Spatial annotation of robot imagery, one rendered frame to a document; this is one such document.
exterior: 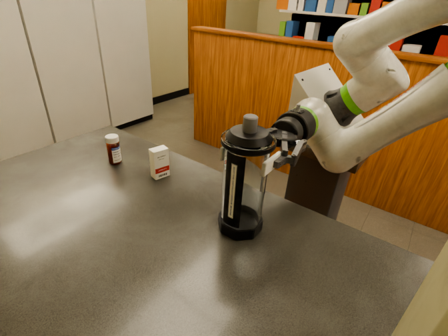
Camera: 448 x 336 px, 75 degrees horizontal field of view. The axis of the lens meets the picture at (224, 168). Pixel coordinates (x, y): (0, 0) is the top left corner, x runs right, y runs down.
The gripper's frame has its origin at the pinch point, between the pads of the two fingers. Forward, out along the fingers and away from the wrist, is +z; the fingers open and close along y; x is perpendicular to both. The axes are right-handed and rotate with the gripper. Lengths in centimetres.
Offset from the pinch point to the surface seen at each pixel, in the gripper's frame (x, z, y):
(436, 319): -5.7, 23.9, 32.3
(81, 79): 43, -107, -247
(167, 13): -12, -265, -292
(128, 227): 18.2, 16.3, -19.5
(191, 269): 18.3, 16.4, -0.6
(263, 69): 19, -182, -95
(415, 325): -0.2, 20.1, 32.3
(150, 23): 0, -235, -292
